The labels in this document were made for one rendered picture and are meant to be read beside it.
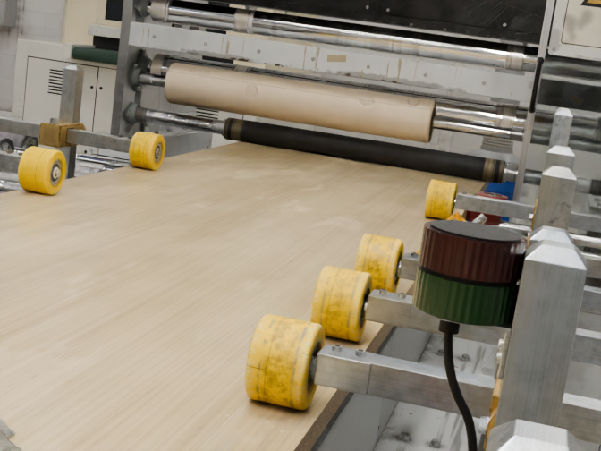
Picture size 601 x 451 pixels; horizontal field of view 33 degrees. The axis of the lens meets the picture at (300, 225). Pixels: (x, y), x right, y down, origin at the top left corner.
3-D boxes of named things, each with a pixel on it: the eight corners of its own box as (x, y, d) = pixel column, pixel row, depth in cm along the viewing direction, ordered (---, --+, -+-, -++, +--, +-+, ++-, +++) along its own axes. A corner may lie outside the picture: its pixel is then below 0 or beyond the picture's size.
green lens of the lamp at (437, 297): (515, 308, 63) (521, 273, 63) (511, 331, 57) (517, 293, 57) (419, 290, 64) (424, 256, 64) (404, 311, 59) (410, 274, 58)
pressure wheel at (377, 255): (390, 285, 137) (393, 303, 145) (402, 231, 140) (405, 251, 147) (347, 277, 139) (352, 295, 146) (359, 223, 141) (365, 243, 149)
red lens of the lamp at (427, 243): (522, 268, 63) (529, 233, 62) (518, 288, 57) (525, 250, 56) (425, 251, 64) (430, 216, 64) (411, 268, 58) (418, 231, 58)
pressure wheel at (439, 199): (452, 198, 209) (449, 228, 214) (459, 175, 215) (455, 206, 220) (423, 193, 210) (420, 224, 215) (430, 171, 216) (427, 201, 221)
